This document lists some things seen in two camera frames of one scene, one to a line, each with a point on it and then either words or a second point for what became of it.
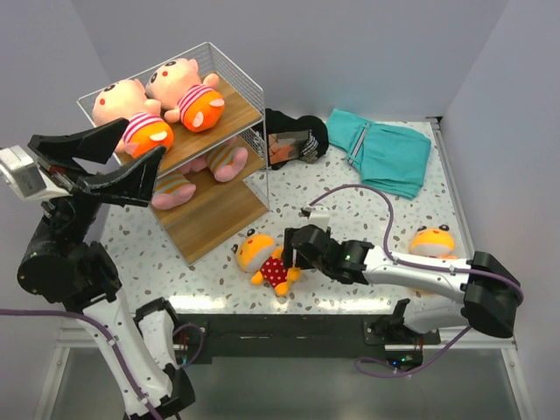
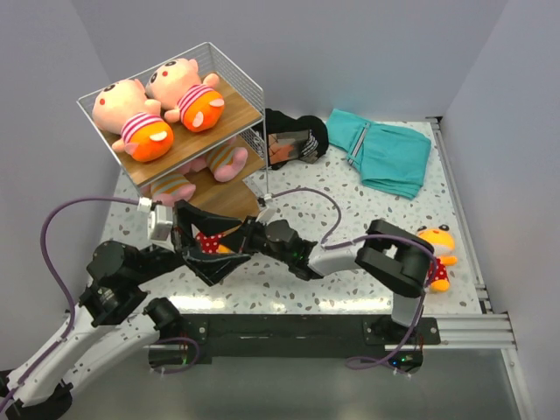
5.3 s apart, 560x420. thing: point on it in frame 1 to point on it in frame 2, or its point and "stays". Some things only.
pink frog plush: (171, 191) stays
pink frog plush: (225, 162) stays
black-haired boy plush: (147, 131) stays
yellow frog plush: (258, 253) to (210, 244)
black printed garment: (290, 139) stays
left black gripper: (130, 183) to (212, 267)
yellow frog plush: (437, 242) stays
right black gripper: (288, 250) to (250, 226)
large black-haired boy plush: (178, 84) stays
